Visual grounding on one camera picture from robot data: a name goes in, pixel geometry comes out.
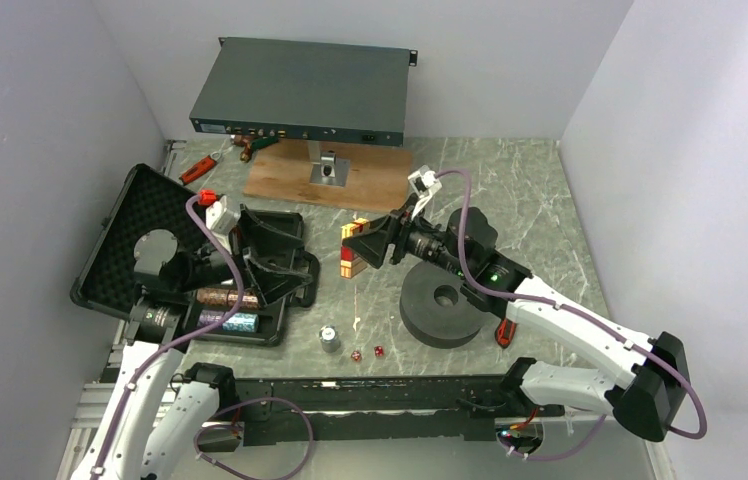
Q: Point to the brown orange chip stack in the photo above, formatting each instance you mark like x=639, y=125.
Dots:
x=225, y=298

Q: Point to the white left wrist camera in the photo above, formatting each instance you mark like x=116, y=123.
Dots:
x=221, y=215

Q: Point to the red Texas Holdem card box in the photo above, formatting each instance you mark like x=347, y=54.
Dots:
x=351, y=264

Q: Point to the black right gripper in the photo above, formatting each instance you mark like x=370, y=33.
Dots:
x=372, y=243

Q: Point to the black poker set case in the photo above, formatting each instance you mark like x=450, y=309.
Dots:
x=150, y=201

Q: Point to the dark rack mount device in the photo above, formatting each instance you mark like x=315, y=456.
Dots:
x=302, y=90

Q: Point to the purple chip stack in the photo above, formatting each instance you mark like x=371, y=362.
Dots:
x=211, y=318

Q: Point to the copper green connectors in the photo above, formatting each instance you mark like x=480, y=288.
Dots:
x=250, y=144

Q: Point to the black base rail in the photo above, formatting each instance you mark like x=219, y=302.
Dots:
x=268, y=411

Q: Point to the metal stand bracket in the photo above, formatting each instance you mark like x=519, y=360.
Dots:
x=328, y=169

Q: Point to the red handled tool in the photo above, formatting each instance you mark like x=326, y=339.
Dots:
x=200, y=168

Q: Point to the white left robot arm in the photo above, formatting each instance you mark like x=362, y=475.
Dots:
x=132, y=442

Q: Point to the red black utility knife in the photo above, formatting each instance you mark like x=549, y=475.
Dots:
x=504, y=333

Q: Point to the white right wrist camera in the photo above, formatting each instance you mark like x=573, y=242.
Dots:
x=425, y=185

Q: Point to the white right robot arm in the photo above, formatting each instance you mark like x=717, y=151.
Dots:
x=640, y=381

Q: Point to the light blue chip stack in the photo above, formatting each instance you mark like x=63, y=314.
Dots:
x=242, y=322

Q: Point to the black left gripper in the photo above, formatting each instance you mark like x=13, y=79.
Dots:
x=271, y=282

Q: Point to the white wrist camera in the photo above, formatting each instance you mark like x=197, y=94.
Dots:
x=221, y=215
x=425, y=185

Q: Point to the wooden board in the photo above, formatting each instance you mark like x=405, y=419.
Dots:
x=350, y=176

